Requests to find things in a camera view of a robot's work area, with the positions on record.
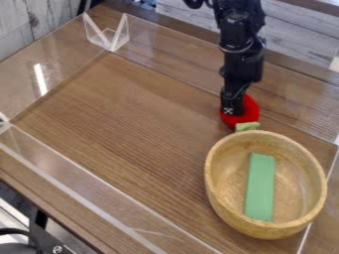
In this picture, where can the oval wooden bowl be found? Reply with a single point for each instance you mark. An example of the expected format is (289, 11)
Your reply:
(301, 188)

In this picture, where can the clear acrylic corner bracket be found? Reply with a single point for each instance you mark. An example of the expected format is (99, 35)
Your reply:
(109, 39)

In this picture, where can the green rectangular block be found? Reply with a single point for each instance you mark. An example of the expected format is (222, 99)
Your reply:
(261, 186)

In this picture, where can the red plush strawberry toy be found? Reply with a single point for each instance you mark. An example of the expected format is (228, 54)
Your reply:
(245, 121)

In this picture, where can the clear acrylic tray wall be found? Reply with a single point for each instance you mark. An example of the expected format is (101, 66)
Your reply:
(106, 133)

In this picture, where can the black table leg bracket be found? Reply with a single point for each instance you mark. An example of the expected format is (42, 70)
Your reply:
(50, 244)

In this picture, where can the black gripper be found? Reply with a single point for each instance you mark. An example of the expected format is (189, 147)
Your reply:
(241, 19)

